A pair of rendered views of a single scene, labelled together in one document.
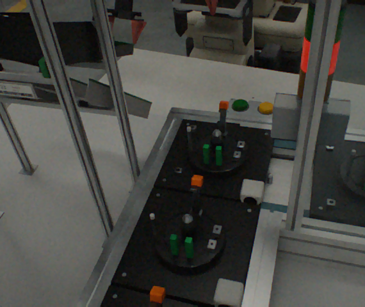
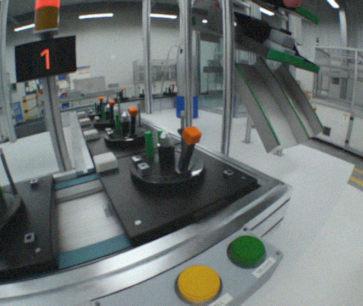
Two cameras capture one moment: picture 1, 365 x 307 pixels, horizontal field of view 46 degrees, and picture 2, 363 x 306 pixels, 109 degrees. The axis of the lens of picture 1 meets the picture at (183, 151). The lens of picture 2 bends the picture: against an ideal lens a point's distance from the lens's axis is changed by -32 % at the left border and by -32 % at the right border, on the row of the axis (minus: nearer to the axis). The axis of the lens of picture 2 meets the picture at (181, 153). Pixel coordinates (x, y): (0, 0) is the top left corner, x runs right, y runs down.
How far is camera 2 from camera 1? 1.13 m
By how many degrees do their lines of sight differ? 98
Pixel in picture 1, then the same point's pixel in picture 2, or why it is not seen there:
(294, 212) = (61, 149)
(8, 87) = (210, 37)
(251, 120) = (192, 242)
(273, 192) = (98, 206)
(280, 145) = (113, 240)
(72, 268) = not seen: hidden behind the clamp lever
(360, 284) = not seen: hidden behind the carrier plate
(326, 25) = not seen: outside the picture
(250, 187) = (105, 156)
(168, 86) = not seen: outside the picture
